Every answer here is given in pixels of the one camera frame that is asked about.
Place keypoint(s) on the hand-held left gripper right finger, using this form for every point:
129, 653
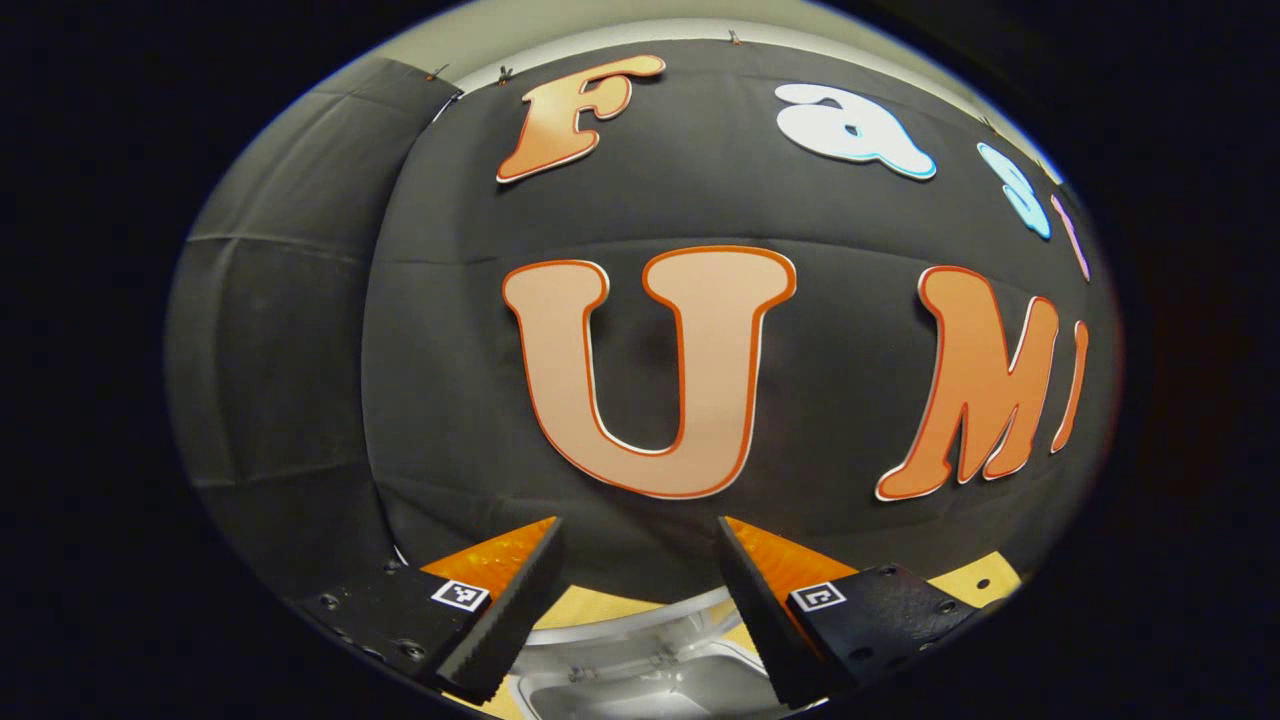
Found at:
760, 620

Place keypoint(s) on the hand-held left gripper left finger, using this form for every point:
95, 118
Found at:
510, 620

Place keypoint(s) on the white desktop garbage bin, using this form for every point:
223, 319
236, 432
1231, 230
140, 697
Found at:
640, 680

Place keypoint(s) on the wooden desktop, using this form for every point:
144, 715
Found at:
975, 580

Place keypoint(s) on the black backdrop cloth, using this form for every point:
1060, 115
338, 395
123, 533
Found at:
450, 350

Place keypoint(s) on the row of black cloth clips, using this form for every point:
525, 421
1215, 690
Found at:
733, 37

